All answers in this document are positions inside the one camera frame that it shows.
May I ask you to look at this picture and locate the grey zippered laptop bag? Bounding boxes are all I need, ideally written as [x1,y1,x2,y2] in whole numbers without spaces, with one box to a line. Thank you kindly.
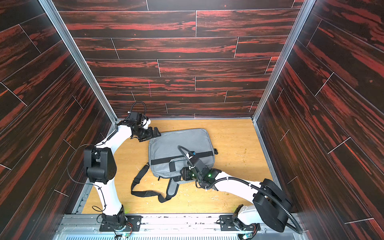
[131,129,219,203]

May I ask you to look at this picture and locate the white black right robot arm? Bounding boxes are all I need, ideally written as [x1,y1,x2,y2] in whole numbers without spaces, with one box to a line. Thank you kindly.
[181,167,303,234]

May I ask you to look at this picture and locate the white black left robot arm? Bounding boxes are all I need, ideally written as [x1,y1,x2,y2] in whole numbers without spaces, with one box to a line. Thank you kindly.
[84,125,161,230]

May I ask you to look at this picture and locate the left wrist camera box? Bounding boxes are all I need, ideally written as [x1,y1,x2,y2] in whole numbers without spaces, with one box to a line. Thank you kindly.
[118,112,151,129]

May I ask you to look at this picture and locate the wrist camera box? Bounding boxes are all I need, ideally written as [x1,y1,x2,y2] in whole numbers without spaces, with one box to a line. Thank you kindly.
[187,152,207,172]
[118,112,151,129]

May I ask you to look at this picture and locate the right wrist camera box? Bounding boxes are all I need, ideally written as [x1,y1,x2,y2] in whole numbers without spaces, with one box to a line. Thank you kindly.
[187,152,207,172]

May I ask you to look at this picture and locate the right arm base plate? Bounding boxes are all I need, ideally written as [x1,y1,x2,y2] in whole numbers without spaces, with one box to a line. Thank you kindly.
[216,215,261,232]

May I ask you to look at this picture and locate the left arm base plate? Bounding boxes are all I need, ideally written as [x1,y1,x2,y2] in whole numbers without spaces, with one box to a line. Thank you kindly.
[99,215,142,233]

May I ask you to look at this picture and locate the aluminium front rail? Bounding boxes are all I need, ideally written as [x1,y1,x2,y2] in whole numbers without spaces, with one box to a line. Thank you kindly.
[54,214,309,240]

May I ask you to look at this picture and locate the aluminium corner post left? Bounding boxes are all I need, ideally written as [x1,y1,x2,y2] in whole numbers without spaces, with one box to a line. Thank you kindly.
[38,0,118,124]

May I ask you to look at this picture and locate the aluminium corner post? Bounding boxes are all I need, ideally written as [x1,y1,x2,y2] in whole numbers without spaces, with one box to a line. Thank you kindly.
[253,0,316,125]
[38,0,118,124]

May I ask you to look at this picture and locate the aluminium corner post right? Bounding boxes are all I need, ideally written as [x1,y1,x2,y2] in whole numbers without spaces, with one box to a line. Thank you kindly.
[253,0,316,125]

